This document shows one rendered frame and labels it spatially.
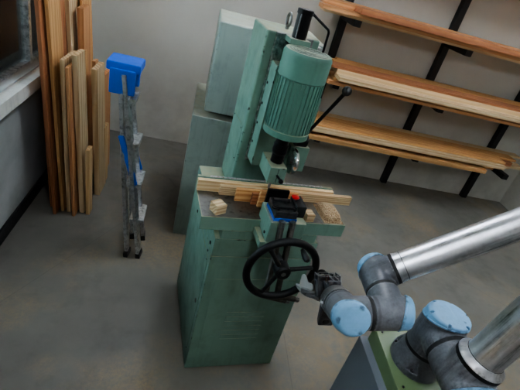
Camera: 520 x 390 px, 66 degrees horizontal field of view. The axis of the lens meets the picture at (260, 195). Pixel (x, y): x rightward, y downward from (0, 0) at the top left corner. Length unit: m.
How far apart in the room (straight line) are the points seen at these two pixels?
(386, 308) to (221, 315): 0.93
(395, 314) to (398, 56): 3.25
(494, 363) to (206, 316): 1.09
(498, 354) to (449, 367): 0.15
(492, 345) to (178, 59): 3.22
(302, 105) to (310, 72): 0.12
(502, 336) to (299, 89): 0.96
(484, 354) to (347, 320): 0.48
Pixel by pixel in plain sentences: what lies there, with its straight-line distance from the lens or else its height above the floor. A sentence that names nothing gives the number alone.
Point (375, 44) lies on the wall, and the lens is 4.02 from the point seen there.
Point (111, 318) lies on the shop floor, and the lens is 2.30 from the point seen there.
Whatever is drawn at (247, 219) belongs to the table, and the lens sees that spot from 1.52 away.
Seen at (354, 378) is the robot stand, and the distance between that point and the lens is 1.83.
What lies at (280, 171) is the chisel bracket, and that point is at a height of 1.06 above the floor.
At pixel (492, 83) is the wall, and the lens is 4.66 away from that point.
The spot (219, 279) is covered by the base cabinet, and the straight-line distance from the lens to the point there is 1.70.
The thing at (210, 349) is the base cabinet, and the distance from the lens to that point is 2.04.
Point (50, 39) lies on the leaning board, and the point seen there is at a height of 1.10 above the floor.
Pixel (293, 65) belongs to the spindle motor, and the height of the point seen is 1.46.
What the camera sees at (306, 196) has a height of 0.93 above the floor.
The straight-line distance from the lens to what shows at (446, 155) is 4.14.
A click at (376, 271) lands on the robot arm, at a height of 1.08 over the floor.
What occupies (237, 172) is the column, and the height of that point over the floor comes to 0.90.
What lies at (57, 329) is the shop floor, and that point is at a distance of 2.27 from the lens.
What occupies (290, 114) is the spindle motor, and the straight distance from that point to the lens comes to 1.45.
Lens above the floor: 1.75
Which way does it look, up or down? 30 degrees down
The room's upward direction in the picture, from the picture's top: 16 degrees clockwise
